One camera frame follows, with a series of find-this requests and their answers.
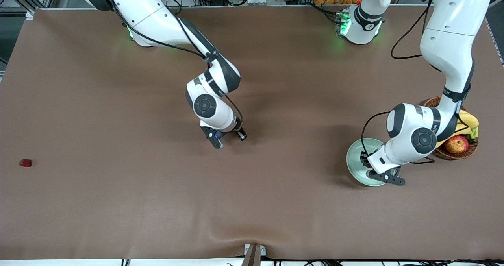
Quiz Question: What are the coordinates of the light green round plate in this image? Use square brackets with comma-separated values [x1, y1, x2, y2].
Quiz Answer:
[346, 138, 388, 187]

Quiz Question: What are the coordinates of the red yellow apple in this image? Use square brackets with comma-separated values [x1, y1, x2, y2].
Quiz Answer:
[444, 135, 470, 154]

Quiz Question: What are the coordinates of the yellow banana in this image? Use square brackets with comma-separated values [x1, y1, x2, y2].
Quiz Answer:
[459, 111, 480, 131]
[435, 123, 472, 149]

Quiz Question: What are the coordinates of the brown table mat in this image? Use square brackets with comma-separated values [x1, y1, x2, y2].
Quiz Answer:
[0, 4, 504, 260]

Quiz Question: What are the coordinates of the brown wicker basket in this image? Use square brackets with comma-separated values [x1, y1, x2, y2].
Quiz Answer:
[422, 96, 479, 160]

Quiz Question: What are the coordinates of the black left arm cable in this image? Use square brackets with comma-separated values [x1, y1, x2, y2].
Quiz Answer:
[360, 0, 473, 165]

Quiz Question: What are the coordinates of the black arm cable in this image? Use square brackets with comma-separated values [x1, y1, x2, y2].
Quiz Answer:
[104, 0, 245, 131]
[360, 0, 473, 165]

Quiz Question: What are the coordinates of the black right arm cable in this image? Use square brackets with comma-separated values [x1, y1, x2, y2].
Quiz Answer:
[104, 0, 245, 131]

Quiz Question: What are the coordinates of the aluminium frame profile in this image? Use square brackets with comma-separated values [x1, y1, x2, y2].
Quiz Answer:
[0, 0, 59, 19]

